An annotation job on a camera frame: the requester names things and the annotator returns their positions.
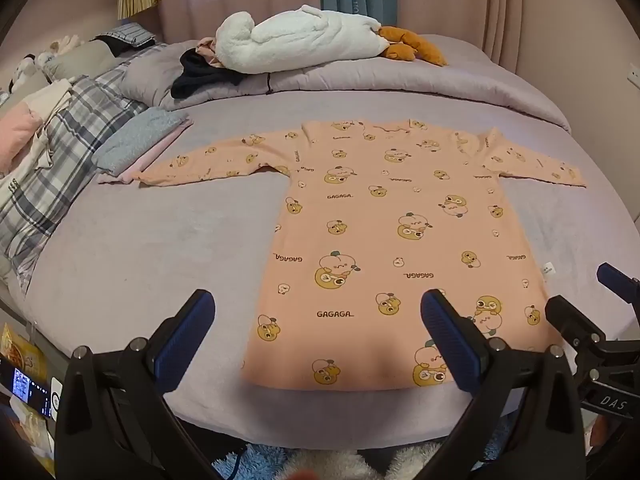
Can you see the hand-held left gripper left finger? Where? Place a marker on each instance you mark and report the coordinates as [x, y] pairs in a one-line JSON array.
[[182, 340]]

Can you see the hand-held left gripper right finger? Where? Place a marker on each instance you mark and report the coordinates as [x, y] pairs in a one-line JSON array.
[[447, 340]]

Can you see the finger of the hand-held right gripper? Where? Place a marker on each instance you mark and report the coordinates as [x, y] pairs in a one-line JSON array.
[[614, 278], [570, 317]]

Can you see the peach cartoon print shirt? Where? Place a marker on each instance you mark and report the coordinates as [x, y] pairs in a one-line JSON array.
[[370, 240]]

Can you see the lavender bed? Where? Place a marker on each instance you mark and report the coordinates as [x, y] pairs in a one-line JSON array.
[[150, 260]]

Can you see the blue and white fluffy rug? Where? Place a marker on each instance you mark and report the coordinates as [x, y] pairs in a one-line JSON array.
[[250, 462]]

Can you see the yellow snack packet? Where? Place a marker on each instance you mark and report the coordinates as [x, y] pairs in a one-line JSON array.
[[20, 345]]

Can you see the black device with screen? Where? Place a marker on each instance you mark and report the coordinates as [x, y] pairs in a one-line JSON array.
[[25, 385]]

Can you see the pale snack packet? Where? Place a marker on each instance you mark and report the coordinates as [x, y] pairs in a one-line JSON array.
[[30, 435]]

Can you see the folded pink cloth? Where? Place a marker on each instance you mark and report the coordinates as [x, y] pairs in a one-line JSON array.
[[145, 162]]

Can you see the folded light blue cloth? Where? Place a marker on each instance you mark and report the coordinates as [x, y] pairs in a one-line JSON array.
[[135, 135]]

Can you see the grey plaid quilt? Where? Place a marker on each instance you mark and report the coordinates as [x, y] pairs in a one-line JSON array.
[[85, 125]]

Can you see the lavender rolled comforter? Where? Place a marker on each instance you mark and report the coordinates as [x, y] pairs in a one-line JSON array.
[[450, 80]]

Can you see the navy garment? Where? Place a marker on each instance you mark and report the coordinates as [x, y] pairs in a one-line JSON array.
[[200, 77]]

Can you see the pink bundled cloth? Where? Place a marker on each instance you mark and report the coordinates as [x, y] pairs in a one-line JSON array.
[[17, 132]]

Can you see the cream white garment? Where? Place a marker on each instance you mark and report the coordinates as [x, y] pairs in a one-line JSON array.
[[47, 100]]

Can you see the pink crumpled garment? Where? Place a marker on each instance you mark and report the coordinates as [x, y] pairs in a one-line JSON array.
[[206, 47]]

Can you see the grey green pillow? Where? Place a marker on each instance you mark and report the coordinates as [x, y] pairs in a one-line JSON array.
[[80, 57]]

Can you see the dark cloth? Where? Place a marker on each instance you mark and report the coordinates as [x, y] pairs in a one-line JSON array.
[[117, 46]]

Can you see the blue striped pillow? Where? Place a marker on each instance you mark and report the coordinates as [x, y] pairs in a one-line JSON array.
[[131, 31]]

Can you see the black and white plush toy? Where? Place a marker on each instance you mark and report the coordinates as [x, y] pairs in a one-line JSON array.
[[21, 71]]

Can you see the small white plush toy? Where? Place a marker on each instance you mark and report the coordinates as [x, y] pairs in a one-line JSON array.
[[60, 46]]

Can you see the white plush towel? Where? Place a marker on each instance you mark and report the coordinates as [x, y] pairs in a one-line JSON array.
[[300, 40]]

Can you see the white wall outlet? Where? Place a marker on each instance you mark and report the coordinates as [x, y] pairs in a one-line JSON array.
[[636, 76]]

